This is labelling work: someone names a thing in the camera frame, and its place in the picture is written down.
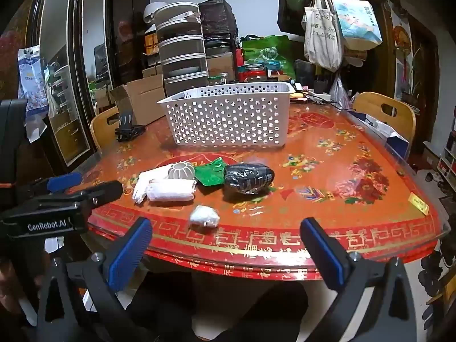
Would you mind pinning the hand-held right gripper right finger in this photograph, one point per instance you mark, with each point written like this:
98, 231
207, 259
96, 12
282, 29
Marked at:
320, 253

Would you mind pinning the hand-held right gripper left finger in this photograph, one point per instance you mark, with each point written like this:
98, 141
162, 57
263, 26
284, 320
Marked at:
130, 253

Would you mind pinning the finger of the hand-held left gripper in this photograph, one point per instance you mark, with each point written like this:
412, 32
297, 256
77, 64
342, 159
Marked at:
66, 181
107, 190

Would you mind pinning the small white cloth bundle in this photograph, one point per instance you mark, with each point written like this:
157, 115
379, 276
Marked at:
203, 216

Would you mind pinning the black cloth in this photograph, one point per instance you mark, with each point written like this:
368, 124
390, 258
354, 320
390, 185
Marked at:
249, 180

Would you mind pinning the white perforated plastic basket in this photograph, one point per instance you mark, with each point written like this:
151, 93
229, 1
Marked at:
228, 121

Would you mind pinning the wooden chair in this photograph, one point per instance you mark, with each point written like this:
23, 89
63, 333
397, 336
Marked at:
101, 128
370, 105

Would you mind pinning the black phone stand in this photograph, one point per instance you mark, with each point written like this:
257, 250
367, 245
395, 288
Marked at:
130, 131

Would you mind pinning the grey knitted round cushion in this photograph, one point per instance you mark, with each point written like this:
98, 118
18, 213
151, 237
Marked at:
181, 171

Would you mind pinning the open cardboard box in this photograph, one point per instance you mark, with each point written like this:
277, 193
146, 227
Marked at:
146, 96

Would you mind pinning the dark mirrored wardrobe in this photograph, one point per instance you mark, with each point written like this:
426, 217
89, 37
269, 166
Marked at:
60, 78

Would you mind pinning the green plastic bag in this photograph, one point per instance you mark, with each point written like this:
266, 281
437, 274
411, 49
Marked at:
210, 174

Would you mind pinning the blue white plastic packet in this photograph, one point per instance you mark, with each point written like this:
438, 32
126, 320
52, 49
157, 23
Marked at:
32, 82

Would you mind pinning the yellow label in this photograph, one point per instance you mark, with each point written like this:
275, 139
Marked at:
418, 203

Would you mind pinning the white blue paper bag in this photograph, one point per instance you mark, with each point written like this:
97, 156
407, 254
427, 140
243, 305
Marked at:
384, 130

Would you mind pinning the white shelf unit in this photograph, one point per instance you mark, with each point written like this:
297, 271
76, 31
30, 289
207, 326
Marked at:
447, 167

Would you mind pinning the white power strip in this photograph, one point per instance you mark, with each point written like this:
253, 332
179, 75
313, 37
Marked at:
319, 96

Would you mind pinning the grey stacked drawer unit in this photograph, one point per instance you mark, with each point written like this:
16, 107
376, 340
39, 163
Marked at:
181, 50

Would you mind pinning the clear plastic bag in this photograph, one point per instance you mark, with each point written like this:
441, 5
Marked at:
338, 92

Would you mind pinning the brown cardboard box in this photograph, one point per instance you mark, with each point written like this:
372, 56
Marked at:
219, 66

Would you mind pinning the white round lid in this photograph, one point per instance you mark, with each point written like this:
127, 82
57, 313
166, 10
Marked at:
153, 10

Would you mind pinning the black bag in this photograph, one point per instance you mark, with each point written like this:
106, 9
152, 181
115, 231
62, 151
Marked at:
217, 17

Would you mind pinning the green shopping bag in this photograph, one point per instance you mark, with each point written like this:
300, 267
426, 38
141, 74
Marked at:
274, 51

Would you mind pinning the beige tote bag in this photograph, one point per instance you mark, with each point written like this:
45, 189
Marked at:
320, 35

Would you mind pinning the blue printed tote bag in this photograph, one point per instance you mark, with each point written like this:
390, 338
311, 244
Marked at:
356, 25

